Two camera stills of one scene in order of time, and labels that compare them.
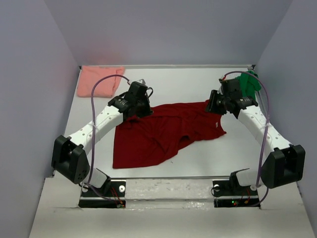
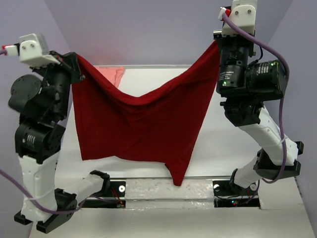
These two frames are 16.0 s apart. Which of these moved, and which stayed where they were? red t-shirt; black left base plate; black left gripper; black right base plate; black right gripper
Moved: black left gripper; black right gripper; red t-shirt
Stayed: black right base plate; black left base plate
